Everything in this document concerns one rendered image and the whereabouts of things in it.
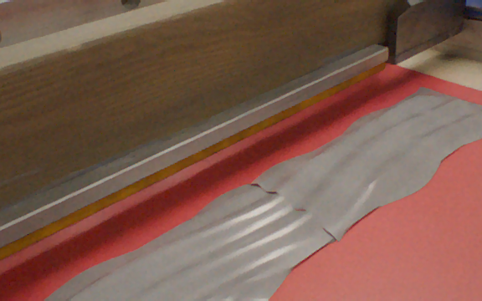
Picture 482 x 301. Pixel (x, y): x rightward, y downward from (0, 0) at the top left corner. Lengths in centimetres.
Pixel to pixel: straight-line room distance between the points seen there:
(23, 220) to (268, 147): 16
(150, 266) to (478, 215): 17
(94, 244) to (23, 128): 8
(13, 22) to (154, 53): 23
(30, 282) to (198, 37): 15
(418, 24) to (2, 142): 30
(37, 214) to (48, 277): 4
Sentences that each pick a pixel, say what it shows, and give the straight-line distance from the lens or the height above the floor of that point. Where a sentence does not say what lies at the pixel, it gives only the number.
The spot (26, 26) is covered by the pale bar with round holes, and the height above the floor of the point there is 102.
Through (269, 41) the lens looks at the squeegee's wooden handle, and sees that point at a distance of 29.
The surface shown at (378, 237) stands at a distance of 25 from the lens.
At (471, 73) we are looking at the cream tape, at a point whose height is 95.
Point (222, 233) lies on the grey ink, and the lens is 25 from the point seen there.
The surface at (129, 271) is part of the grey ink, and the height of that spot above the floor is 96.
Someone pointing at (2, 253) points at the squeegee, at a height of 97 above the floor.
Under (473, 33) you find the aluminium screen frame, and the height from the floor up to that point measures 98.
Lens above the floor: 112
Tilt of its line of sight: 32 degrees down
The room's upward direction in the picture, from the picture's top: 6 degrees counter-clockwise
